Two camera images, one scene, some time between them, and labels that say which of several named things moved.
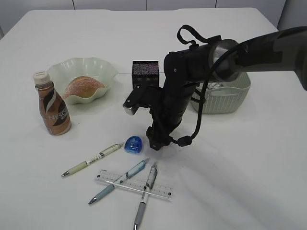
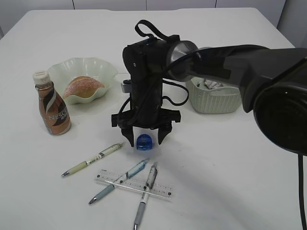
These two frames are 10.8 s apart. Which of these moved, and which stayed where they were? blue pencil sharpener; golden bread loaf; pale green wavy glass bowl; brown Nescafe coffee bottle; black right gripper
Moved: blue pencil sharpener; black right gripper
Stayed: golden bread loaf; brown Nescafe coffee bottle; pale green wavy glass bowl
